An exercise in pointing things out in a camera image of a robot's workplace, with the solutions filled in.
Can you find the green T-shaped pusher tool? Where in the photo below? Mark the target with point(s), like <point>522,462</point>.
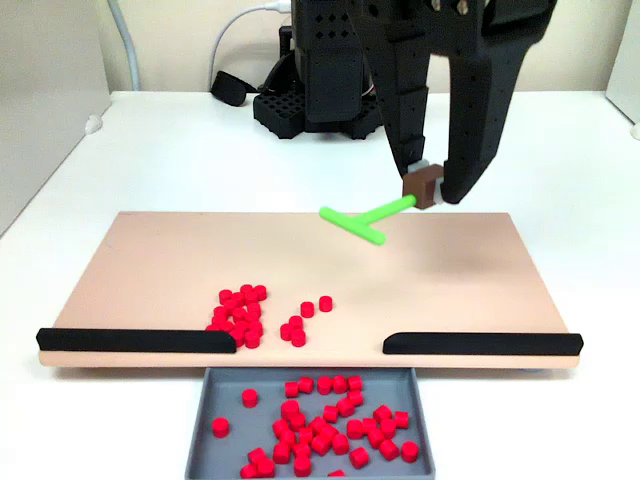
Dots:
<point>350,225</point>

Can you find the red cylindrical granule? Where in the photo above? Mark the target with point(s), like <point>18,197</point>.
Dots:
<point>265,468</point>
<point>257,456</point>
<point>306,436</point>
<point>346,406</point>
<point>306,385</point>
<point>287,332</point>
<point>226,326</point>
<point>388,428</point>
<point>259,292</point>
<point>330,413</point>
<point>389,449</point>
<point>336,474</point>
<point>254,309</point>
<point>230,305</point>
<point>213,326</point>
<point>220,313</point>
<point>359,457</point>
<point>241,329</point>
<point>255,328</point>
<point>290,409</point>
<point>383,413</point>
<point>254,318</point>
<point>295,322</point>
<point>355,428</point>
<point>370,426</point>
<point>218,321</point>
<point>299,338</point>
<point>320,445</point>
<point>248,471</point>
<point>287,438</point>
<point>318,425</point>
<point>220,427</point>
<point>340,384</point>
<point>237,338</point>
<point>340,443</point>
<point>246,290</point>
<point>237,300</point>
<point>327,433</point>
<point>250,398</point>
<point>325,385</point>
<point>281,428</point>
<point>375,438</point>
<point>226,296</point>
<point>252,340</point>
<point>355,383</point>
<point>307,309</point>
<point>301,450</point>
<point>355,397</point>
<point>292,389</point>
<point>409,451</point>
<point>401,419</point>
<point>251,298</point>
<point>239,315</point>
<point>325,303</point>
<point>302,466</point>
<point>297,421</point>
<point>282,452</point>

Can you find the grey tray container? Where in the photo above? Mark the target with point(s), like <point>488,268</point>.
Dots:
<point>222,400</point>

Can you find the white partition panel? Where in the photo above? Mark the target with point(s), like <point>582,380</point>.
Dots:
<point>45,100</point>
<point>625,50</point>

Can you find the small white clip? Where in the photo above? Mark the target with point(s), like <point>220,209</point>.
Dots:
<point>93,123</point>
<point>635,131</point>

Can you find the black table clamp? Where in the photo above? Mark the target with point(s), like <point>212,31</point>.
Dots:
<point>227,89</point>

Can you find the beige rectangular board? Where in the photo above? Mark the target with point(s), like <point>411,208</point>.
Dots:
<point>250,260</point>

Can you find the black guide rail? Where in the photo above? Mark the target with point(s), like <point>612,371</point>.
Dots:
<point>475,344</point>
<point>125,341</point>

